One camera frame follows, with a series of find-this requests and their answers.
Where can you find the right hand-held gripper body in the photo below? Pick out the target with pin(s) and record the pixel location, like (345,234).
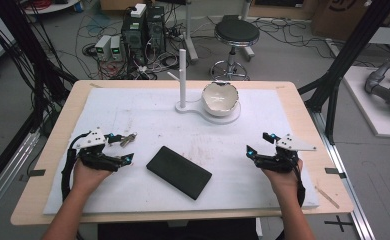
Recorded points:
(291,144)

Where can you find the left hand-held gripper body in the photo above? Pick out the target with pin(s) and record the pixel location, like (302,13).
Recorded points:
(91,140)

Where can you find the bunch of metal keys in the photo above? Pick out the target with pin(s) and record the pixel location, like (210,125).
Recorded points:
(128,140)

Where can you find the person's left hand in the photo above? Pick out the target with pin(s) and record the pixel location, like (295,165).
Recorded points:
(88,178)

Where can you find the person's right hand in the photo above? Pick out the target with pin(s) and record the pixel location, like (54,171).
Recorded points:
(283,181)

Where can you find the wooden table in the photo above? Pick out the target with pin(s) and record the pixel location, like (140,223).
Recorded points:
(319,110)

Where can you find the black tape strip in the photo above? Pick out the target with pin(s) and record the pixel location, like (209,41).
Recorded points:
(334,171)
(36,173)

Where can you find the black flat rectangular case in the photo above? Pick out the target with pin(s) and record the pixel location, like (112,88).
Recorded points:
(179,172)

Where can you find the white ceramic bowl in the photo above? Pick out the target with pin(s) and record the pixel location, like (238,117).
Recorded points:
(219,98)

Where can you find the white table mat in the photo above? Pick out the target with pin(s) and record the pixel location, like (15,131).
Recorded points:
(189,140)

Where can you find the thin wooden stick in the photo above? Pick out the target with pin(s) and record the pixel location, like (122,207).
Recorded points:
(327,197)

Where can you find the white platform board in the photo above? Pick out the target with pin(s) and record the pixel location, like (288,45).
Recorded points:
(366,106)

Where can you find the person's dark clothing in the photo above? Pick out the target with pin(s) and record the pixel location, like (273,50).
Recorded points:
(179,230)

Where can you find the grey power supply unit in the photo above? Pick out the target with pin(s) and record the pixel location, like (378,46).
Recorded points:
(102,47)
(116,47)

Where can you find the black tape cross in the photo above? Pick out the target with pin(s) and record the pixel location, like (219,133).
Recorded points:
(339,222)

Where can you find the black computer tower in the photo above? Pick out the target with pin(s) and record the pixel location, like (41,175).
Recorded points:
(156,28)
(133,35)

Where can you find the black round stool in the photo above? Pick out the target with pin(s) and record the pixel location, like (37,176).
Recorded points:
(237,32)

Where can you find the cardboard box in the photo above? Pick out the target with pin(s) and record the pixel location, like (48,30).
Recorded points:
(339,16)

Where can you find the white stand with post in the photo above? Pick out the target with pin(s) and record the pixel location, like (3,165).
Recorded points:
(182,80)

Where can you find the black metal frame post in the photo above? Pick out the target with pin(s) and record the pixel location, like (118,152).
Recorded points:
(353,50)

